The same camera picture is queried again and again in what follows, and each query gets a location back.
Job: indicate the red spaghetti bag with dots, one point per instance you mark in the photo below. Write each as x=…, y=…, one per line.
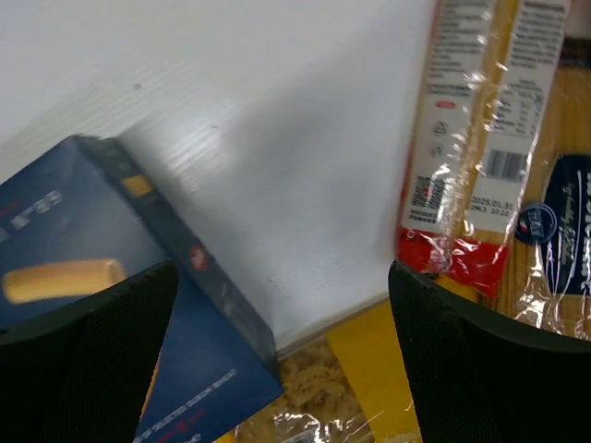
x=484, y=92

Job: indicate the dark label spaghetti bag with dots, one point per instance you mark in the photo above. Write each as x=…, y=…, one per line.
x=546, y=282

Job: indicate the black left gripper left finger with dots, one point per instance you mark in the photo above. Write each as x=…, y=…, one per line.
x=81, y=373

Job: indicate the blue Barilla pasta box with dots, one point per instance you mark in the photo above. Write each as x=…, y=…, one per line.
x=83, y=217

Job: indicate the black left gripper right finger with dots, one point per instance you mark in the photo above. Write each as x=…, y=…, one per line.
x=478, y=376

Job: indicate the yellow fusilli pasta bag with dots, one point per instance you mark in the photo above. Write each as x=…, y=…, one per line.
x=348, y=385

